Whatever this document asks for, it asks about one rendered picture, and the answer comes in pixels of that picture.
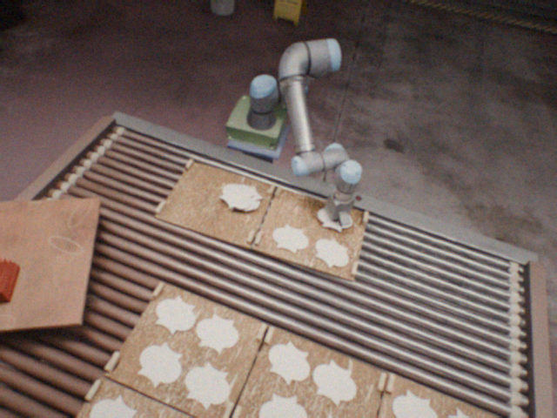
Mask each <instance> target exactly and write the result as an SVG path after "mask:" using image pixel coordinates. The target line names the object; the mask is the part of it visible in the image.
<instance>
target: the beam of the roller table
mask: <svg viewBox="0 0 557 418"><path fill-rule="evenodd" d="M111 118H115V119H116V121H117V126H119V127H120V126H122V127H124V128H126V129H127V130H130V131H134V132H136V133H139V134H142V135H145V136H147V137H150V138H154V139H156V140H158V141H161V142H164V143H166V144H169V145H174V146H176V147H178V148H181V149H184V150H187V151H189V152H194V153H197V154H199V155H202V156H204V157H207V158H211V159H214V160H217V161H219V162H222V163H225V164H227V165H230V166H233V167H236V168H238V169H241V170H244V171H247V172H250V173H253V174H256V175H259V176H261V177H264V178H267V179H271V180H273V181H276V182H279V183H281V184H284V185H288V186H291V187H294V188H298V189H300V190H303V191H306V192H310V193H313V194H316V195H319V196H321V197H323V198H326V199H328V197H329V194H330V192H334V190H335V188H336V186H335V185H332V184H329V183H326V182H324V181H321V180H318V179H314V178H311V177H308V176H301V177H297V176H295V173H294V172H293V171H291V170H288V169H286V168H284V167H281V166H278V165H274V164H271V163H268V162H265V161H263V160H260V159H257V158H253V157H250V156H247V155H244V154H242V153H239V152H235V151H233V150H230V149H228V148H225V147H223V146H220V145H215V144H213V143H210V142H207V141H204V140H202V139H199V138H194V137H192V136H189V135H187V134H184V133H182V132H179V131H174V130H172V129H169V128H166V127H163V126H161V125H157V124H154V123H152V122H149V121H146V120H143V119H141V118H134V117H132V116H129V115H126V114H123V113H121V112H118V111H117V112H116V113H115V114H113V115H112V116H111ZM357 195H359V196H361V197H362V200H361V201H358V200H356V199H355V203H354V205H353V208H356V209H359V210H361V211H363V212H364V211H367V212H368V213H370V214H372V215H375V216H378V217H381V218H383V219H388V220H391V221H392V222H395V223H398V224H401V225H403V226H408V227H411V228H413V229H416V230H418V231H421V232H423V233H428V234H431V235H432V236H435V237H438V238H441V239H444V240H447V241H450V242H453V243H455V244H458V245H461V246H464V247H467V248H470V249H473V250H475V251H478V252H481V253H485V254H488V255H490V256H495V257H498V258H500V259H503V260H507V261H512V262H514V263H517V264H518V265H520V266H524V265H525V264H526V263H527V262H528V261H529V260H531V261H534V262H537V263H538V254H536V253H531V252H529V251H527V250H524V249H521V248H518V247H516V246H511V245H508V244H506V243H503V242H500V241H498V240H496V239H491V238H488V237H486V236H483V235H481V234H478V233H474V232H471V231H468V230H466V229H463V228H460V227H457V226H453V225H450V224H447V223H445V222H442V221H439V220H436V219H433V218H431V217H428V216H426V215H423V214H420V213H417V212H413V211H410V210H407V209H405V208H402V207H399V206H395V205H392V204H389V203H386V202H384V201H382V200H379V199H375V198H372V197H369V196H366V195H364V194H362V193H359V192H355V193H354V195H353V197H354V198H355V197H356V196H357Z"/></svg>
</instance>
